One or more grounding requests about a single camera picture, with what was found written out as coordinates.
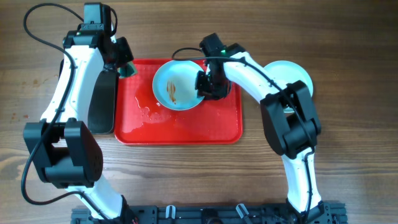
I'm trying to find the green yellow sponge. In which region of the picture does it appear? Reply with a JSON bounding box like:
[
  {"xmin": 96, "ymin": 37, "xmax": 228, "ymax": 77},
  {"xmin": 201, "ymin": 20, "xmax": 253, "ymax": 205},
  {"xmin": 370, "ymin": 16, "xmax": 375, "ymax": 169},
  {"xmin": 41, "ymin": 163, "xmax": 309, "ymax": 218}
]
[{"xmin": 118, "ymin": 61, "xmax": 137, "ymax": 78}]

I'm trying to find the light blue plate top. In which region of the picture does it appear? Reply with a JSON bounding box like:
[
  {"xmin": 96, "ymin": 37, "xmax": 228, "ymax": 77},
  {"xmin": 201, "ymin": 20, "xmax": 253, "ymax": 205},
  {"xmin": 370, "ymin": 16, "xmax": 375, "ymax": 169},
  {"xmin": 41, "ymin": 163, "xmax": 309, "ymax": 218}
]
[{"xmin": 152, "ymin": 60, "xmax": 204, "ymax": 111}]

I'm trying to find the light blue plate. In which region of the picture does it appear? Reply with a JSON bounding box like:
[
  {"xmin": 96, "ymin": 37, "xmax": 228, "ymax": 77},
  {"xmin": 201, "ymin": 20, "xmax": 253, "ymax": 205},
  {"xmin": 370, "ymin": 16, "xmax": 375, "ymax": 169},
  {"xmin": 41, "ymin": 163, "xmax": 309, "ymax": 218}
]
[
  {"xmin": 152, "ymin": 60, "xmax": 204, "ymax": 111},
  {"xmin": 264, "ymin": 60, "xmax": 313, "ymax": 96}
]

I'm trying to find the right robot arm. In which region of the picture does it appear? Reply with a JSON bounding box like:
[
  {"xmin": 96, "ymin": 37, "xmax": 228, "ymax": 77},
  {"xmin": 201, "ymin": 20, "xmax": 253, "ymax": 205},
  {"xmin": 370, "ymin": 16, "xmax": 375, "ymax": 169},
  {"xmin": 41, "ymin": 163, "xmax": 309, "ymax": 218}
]
[{"xmin": 195, "ymin": 33, "xmax": 321, "ymax": 223}]

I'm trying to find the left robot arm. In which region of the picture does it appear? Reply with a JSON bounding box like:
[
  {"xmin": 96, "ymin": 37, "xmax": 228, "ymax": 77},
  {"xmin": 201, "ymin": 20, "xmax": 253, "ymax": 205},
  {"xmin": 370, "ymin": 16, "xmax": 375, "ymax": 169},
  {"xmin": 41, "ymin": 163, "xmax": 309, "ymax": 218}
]
[{"xmin": 23, "ymin": 2, "xmax": 138, "ymax": 223}]

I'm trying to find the red plastic tray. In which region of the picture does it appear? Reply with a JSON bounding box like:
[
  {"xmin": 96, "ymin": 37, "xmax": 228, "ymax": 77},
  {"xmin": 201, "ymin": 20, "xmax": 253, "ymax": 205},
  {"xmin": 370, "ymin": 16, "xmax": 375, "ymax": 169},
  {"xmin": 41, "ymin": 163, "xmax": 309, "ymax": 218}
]
[{"xmin": 114, "ymin": 58, "xmax": 243, "ymax": 145}]

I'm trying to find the black rectangular basin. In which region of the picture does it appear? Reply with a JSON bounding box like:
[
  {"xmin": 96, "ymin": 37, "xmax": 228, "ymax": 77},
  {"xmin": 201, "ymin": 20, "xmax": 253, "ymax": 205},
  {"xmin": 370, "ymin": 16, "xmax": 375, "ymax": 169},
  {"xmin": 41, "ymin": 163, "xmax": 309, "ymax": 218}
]
[{"xmin": 58, "ymin": 58, "xmax": 119, "ymax": 135}]

